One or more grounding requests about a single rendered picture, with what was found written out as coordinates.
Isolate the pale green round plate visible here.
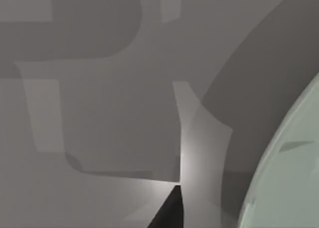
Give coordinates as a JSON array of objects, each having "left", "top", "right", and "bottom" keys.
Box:
[{"left": 238, "top": 72, "right": 319, "bottom": 228}]

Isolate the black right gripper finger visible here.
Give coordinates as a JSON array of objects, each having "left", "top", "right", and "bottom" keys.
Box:
[{"left": 146, "top": 184, "right": 185, "bottom": 228}]

